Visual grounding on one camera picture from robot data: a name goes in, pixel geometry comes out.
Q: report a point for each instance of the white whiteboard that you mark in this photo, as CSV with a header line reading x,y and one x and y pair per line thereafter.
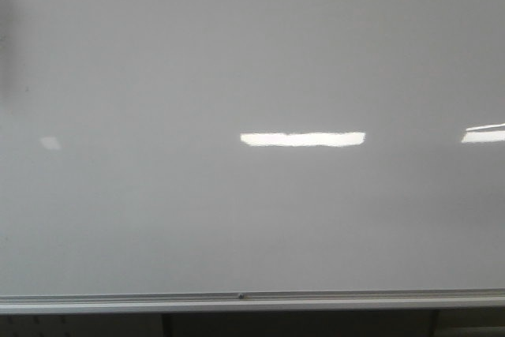
x,y
196,146

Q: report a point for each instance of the aluminium whiteboard tray rail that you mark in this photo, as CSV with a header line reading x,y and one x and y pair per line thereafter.
x,y
269,301

